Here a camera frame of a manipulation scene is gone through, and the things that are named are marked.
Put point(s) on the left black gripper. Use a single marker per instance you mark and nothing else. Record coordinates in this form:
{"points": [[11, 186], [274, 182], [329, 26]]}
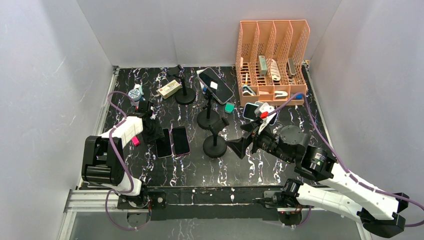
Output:
{"points": [[158, 134]]}

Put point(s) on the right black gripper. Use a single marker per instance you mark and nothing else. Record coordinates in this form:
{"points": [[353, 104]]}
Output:
{"points": [[240, 145]]}

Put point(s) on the white-edged phone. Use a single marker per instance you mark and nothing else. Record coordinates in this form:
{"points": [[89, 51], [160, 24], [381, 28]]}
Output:
{"points": [[163, 146]]}

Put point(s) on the purple-edged phone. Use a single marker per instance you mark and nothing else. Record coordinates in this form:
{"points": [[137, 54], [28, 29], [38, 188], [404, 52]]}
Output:
{"points": [[180, 141]]}

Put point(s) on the black phone stand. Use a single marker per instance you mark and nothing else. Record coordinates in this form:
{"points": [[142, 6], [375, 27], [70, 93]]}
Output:
{"points": [[185, 95], [214, 146], [207, 116]]}

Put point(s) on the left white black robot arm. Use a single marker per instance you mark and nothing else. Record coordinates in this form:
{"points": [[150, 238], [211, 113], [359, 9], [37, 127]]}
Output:
{"points": [[103, 155]]}

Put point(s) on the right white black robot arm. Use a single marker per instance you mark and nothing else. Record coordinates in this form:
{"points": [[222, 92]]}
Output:
{"points": [[379, 214]]}

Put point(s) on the light blue phone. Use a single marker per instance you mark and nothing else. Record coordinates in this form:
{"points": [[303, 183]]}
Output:
{"points": [[252, 112]]}

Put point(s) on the clear-case phone on stand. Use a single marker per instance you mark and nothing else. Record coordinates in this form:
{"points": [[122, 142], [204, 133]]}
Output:
{"points": [[219, 88]]}

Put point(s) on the pink clip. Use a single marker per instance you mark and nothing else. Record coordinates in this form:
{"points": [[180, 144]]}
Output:
{"points": [[135, 141]]}

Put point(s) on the teal white eraser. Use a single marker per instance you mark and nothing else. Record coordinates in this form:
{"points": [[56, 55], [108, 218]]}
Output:
{"points": [[229, 108]]}

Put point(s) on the cream box with red label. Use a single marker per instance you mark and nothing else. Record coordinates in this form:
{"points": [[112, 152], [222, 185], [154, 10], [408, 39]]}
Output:
{"points": [[169, 89]]}

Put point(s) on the blue white jar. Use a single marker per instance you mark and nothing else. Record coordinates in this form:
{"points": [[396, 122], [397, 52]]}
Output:
{"points": [[136, 95]]}

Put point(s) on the white tape dispenser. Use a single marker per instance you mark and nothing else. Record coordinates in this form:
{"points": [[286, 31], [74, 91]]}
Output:
{"points": [[280, 95]]}

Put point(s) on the grey stapler in organizer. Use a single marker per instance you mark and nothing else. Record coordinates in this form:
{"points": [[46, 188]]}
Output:
{"points": [[262, 65]]}

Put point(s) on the white ribbed item in organizer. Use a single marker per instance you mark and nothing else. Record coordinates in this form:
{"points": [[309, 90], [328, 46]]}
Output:
{"points": [[274, 71]]}

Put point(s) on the grey item in organizer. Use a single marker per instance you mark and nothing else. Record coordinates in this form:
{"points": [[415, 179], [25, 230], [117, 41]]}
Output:
{"points": [[290, 68]]}

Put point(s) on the orange file organizer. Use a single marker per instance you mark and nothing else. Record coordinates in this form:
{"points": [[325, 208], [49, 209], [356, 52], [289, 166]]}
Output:
{"points": [[274, 39]]}

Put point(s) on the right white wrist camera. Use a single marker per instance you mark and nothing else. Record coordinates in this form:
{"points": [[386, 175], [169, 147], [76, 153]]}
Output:
{"points": [[264, 112]]}

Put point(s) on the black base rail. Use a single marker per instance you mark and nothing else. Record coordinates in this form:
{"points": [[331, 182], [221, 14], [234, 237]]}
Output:
{"points": [[215, 202]]}

